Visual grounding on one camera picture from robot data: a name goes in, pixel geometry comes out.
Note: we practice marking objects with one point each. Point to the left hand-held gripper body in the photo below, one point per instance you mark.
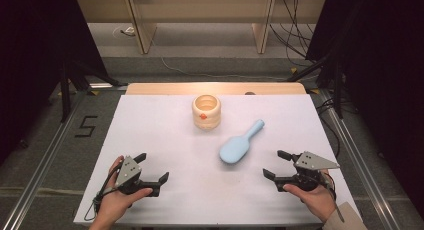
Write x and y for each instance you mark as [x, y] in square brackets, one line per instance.
[128, 171]

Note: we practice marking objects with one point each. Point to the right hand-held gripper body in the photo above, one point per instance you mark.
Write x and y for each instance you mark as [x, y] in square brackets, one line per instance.
[310, 161]

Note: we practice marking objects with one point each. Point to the light blue rice paddle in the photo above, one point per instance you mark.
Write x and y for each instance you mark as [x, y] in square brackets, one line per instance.
[236, 148]

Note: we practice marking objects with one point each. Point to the cream ribbed cup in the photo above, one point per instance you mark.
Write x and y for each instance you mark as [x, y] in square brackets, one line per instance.
[206, 118]

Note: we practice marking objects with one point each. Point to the person's left hand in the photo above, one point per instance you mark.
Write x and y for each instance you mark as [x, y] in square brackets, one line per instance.
[113, 203]

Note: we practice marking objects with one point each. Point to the person's right hand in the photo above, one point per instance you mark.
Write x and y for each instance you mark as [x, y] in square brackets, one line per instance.
[316, 201]

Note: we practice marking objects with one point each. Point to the white table board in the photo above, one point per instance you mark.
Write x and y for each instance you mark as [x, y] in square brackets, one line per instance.
[166, 140]

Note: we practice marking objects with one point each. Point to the black metal stand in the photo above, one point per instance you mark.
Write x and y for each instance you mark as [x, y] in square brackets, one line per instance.
[338, 90]
[65, 93]

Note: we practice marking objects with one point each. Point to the light wooden table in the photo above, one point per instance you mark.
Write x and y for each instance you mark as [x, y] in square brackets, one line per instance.
[213, 88]

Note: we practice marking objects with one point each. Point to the black curtain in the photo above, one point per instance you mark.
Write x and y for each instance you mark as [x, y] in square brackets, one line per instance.
[33, 56]
[383, 73]

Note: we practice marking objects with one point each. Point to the white floor socket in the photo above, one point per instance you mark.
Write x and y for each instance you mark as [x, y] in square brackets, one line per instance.
[125, 31]

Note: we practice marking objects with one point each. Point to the beige wooden furniture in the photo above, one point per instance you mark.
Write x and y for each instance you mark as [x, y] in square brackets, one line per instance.
[200, 8]

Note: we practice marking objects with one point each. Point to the metal floor rail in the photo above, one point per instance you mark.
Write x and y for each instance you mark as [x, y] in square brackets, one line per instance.
[363, 170]
[40, 176]

